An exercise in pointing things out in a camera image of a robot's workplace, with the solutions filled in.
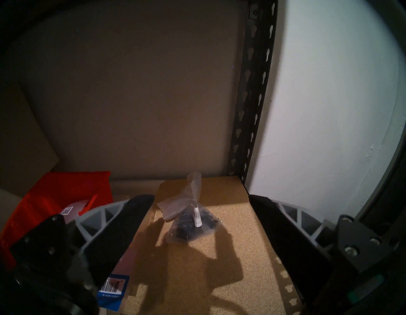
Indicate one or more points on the clear bag of black screws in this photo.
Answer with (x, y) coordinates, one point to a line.
(190, 222)

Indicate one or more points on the flat cardboard box open lid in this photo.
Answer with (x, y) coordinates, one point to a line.
(22, 152)

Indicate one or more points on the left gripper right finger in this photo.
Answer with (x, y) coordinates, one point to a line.
(295, 251)

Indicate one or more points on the blue white barcode card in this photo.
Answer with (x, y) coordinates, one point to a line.
(115, 292)

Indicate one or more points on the red plastic bin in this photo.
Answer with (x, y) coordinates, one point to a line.
(63, 187)

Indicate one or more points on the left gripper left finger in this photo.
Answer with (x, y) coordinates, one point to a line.
(104, 235)

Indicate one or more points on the beige cardboard back panel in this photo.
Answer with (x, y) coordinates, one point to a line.
(142, 95)

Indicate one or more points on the grey metal rack shelf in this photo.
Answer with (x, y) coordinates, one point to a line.
(253, 95)

